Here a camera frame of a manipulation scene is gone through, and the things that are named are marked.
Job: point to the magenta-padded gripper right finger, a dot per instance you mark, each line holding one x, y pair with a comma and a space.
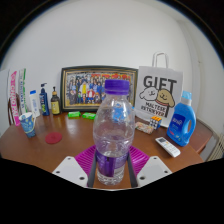
153, 170

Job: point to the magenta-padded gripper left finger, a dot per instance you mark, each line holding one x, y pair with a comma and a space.
70, 170

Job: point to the clear purple-capped water bottle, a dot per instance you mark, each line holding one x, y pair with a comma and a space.
113, 133

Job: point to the white remote control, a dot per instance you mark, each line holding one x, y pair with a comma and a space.
167, 146

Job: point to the flat round red coaster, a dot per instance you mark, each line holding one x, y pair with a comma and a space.
54, 138

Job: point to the colourful puzzle cube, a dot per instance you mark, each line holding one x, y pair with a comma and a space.
155, 122

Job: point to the blue detergent bottle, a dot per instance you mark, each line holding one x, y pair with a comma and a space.
180, 125

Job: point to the small green pack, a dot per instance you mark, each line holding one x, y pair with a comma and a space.
74, 114
89, 116

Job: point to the blue patterned cup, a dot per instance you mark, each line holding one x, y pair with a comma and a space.
28, 125

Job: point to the brown yellow-labelled pump bottle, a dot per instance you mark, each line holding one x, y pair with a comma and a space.
55, 106

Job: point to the white radiator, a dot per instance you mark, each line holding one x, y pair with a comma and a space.
217, 148

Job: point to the dark blue pump bottle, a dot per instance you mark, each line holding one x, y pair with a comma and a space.
44, 103

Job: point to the white paper gift bag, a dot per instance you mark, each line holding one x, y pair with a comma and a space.
160, 96

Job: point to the white blue-capped lotion bottle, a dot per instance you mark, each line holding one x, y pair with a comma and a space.
34, 105

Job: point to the framed group photo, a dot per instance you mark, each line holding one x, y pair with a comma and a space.
83, 88

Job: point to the pink shuttlecock tube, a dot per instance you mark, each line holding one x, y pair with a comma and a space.
14, 100

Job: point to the white shuttlecock tube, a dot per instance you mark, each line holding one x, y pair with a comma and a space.
22, 93

